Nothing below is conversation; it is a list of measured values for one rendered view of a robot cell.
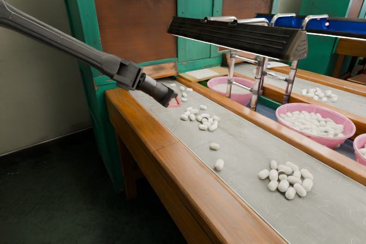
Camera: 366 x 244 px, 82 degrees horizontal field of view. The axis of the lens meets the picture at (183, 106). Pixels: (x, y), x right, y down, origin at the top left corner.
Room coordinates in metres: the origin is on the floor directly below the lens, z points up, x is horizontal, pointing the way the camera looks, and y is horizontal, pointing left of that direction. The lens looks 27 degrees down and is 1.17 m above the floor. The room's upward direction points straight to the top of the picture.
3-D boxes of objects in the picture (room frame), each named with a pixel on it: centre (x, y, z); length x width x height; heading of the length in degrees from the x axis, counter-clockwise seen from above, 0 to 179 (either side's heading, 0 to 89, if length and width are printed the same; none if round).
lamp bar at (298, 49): (0.78, -0.12, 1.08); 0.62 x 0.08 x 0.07; 32
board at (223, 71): (1.26, -0.15, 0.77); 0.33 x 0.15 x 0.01; 122
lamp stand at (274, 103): (1.03, -0.53, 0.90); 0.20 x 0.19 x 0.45; 32
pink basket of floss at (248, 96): (1.07, -0.27, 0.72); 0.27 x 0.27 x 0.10
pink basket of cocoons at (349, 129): (0.70, -0.50, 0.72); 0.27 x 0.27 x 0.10
